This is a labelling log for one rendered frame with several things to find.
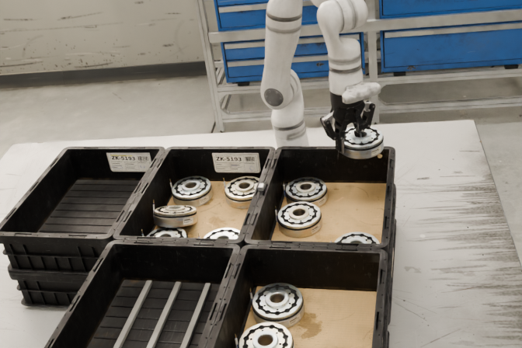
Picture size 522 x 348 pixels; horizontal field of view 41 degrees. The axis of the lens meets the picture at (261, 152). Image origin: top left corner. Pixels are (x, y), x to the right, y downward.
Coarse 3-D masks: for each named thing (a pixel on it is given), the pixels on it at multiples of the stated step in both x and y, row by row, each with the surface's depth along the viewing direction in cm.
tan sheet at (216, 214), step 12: (216, 192) 181; (168, 204) 179; (204, 204) 177; (216, 204) 176; (204, 216) 172; (216, 216) 172; (228, 216) 171; (240, 216) 170; (156, 228) 170; (192, 228) 168; (204, 228) 168; (216, 228) 167; (240, 228) 166
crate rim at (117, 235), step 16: (160, 160) 179; (144, 192) 167; (256, 192) 162; (144, 240) 150; (160, 240) 149; (176, 240) 148; (192, 240) 148; (208, 240) 147; (224, 240) 146; (240, 240) 146
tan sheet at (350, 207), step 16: (336, 192) 174; (352, 192) 174; (368, 192) 173; (384, 192) 172; (320, 208) 169; (336, 208) 168; (352, 208) 168; (368, 208) 167; (384, 208) 166; (336, 224) 163; (352, 224) 162; (368, 224) 161; (288, 240) 160; (304, 240) 159; (320, 240) 159
